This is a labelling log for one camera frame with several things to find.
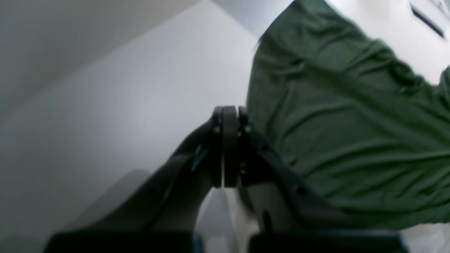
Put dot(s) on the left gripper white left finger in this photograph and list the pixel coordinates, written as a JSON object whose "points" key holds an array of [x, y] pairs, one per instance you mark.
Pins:
{"points": [[160, 216]]}

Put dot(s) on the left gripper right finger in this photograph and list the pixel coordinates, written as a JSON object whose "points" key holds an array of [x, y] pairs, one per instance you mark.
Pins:
{"points": [[292, 217]]}

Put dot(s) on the dark green t-shirt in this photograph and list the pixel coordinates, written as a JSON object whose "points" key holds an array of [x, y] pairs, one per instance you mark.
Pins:
{"points": [[352, 119]]}

